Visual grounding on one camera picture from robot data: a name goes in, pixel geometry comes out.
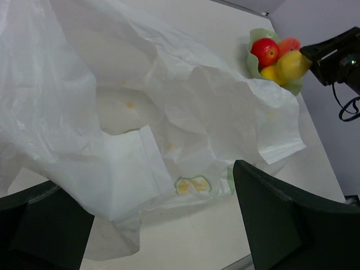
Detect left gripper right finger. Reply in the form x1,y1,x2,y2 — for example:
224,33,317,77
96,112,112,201
233,160,359,269

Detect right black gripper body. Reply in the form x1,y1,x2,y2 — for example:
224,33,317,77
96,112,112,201
310,26,359,86

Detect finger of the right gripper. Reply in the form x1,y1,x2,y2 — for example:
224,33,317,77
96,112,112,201
300,37,338,66

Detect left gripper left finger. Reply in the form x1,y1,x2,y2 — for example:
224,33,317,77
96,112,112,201
1,181,95,269

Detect pale yellow fake pear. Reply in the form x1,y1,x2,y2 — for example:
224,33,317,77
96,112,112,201
276,50,312,80

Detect orange fake peach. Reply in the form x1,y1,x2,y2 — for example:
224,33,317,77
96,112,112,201
277,37,301,58

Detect red fake apple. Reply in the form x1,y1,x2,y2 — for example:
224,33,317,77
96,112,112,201
250,38,279,69

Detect yellow fake mango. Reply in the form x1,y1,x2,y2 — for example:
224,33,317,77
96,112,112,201
260,65,288,86

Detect white plastic bag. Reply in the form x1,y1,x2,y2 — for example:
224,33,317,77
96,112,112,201
1,1,304,260

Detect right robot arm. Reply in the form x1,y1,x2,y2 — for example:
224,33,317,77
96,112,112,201
300,26,359,105

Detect green wavy glass bowl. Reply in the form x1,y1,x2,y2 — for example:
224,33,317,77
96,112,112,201
246,28,303,96

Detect aluminium front rail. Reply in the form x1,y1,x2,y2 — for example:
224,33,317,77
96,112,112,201
222,254,255,270

